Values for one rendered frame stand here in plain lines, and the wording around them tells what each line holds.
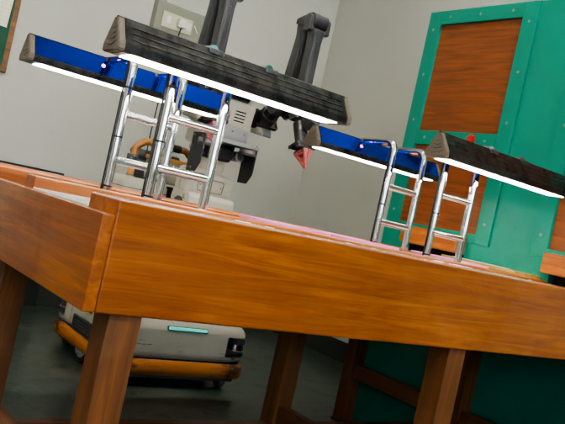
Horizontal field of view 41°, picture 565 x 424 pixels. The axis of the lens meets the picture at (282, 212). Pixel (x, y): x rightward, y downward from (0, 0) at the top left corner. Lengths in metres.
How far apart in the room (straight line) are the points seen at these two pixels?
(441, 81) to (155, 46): 1.92
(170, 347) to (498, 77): 1.69
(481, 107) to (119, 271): 2.13
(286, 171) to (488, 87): 2.26
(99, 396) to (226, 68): 0.75
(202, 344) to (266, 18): 2.49
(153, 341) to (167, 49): 1.71
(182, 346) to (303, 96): 1.62
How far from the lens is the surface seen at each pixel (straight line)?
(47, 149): 4.35
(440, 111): 3.25
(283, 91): 1.73
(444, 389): 1.82
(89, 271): 1.23
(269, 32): 5.01
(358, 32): 5.11
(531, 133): 2.94
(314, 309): 1.47
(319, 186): 5.00
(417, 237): 3.09
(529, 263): 2.83
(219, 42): 2.91
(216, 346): 3.23
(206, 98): 2.28
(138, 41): 1.56
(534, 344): 2.03
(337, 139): 2.58
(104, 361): 1.28
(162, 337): 3.10
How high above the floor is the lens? 0.80
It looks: level
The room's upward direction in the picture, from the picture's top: 12 degrees clockwise
